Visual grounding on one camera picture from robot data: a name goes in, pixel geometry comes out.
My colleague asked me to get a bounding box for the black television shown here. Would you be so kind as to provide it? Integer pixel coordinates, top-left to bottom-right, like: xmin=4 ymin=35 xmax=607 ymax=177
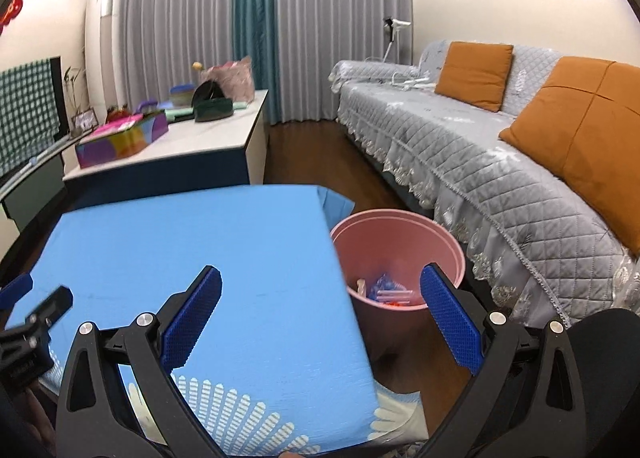
xmin=0 ymin=56 xmax=68 ymax=184

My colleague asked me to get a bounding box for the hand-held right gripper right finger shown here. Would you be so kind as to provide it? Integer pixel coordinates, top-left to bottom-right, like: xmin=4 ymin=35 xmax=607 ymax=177
xmin=420 ymin=263 xmax=589 ymax=458

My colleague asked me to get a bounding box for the teal curtain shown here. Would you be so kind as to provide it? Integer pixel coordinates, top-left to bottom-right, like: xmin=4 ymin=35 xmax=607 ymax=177
xmin=232 ymin=0 xmax=281 ymax=124

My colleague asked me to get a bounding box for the blue table mat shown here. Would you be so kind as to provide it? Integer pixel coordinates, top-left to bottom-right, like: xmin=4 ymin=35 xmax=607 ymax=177
xmin=32 ymin=184 xmax=431 ymax=456

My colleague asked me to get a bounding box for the grey curtain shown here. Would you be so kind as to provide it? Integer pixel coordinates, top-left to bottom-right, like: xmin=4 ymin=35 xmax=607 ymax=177
xmin=272 ymin=0 xmax=413 ymax=124
xmin=111 ymin=0 xmax=236 ymax=109

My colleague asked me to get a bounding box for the orange cushion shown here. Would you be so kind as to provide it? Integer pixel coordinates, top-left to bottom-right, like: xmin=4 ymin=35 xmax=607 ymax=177
xmin=434 ymin=41 xmax=515 ymax=113
xmin=499 ymin=56 xmax=640 ymax=259

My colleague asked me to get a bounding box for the tv stand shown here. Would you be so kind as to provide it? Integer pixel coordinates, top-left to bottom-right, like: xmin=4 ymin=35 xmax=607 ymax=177
xmin=0 ymin=138 xmax=68 ymax=234

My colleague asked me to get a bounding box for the red wall decoration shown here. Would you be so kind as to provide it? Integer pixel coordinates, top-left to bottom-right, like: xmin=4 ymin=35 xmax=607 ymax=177
xmin=0 ymin=0 xmax=24 ymax=36

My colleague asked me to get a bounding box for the dark purple patterned packet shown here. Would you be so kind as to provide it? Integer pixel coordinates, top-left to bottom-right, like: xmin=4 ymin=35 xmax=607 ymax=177
xmin=372 ymin=273 xmax=402 ymax=293

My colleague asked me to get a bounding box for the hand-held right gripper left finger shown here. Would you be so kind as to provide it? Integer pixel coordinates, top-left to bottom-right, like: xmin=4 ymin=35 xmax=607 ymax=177
xmin=55 ymin=265 xmax=223 ymax=458

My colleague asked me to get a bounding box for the grey quilted sofa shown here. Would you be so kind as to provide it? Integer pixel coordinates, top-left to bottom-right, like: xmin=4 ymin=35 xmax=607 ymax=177
xmin=327 ymin=40 xmax=640 ymax=334

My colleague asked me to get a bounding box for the green checked cloth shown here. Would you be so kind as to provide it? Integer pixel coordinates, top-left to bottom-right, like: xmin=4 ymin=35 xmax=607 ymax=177
xmin=0 ymin=58 xmax=56 ymax=174

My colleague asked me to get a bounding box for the white tower air conditioner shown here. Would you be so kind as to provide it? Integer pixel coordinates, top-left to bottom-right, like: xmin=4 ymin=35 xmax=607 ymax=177
xmin=84 ymin=0 xmax=121 ymax=111

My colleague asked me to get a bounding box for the white top coffee table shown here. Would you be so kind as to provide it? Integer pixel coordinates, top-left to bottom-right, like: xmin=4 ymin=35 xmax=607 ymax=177
xmin=62 ymin=88 xmax=271 ymax=211

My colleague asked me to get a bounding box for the stack of coloured bowls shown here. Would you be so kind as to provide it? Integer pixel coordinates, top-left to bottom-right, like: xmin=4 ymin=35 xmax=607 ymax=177
xmin=170 ymin=84 xmax=196 ymax=107

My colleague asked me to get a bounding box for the pink quilted basket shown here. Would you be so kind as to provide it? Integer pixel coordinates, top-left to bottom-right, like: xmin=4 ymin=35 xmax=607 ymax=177
xmin=207 ymin=56 xmax=255 ymax=103

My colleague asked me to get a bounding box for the black hat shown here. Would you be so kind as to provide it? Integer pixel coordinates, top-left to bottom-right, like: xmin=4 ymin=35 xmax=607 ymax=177
xmin=192 ymin=80 xmax=226 ymax=106

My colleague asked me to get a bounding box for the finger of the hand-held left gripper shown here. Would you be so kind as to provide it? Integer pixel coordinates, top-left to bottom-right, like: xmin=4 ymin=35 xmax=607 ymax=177
xmin=20 ymin=286 xmax=74 ymax=336
xmin=0 ymin=273 xmax=34 ymax=314

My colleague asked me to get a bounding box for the small photo frame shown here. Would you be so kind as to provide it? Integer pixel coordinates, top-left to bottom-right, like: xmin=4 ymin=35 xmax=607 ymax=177
xmin=70 ymin=109 xmax=98 ymax=136

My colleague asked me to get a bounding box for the white cable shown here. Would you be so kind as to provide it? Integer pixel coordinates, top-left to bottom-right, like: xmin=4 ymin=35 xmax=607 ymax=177
xmin=390 ymin=73 xmax=436 ymax=91

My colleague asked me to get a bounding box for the multicoloured box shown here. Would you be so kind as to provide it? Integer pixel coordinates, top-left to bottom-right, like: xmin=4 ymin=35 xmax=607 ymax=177
xmin=75 ymin=110 xmax=168 ymax=169

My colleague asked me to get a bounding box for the dark green bowl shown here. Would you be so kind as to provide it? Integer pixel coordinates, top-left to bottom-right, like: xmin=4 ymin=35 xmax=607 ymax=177
xmin=194 ymin=98 xmax=235 ymax=123

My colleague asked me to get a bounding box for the pink plastic bin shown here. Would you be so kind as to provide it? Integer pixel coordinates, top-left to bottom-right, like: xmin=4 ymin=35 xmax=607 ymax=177
xmin=330 ymin=209 xmax=467 ymax=312

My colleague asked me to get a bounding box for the person's dark trouser leg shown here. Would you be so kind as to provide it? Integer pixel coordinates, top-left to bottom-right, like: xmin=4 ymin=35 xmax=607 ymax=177
xmin=565 ymin=308 xmax=640 ymax=458

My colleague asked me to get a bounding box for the thin green plant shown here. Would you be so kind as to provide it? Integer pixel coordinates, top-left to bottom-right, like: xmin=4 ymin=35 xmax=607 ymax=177
xmin=62 ymin=65 xmax=86 ymax=114

